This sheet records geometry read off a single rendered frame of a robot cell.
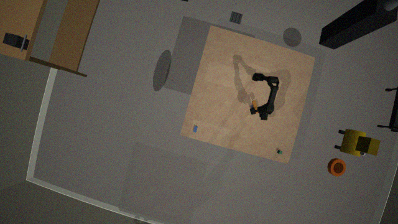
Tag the yellow bar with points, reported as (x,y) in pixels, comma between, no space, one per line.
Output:
(254,104)

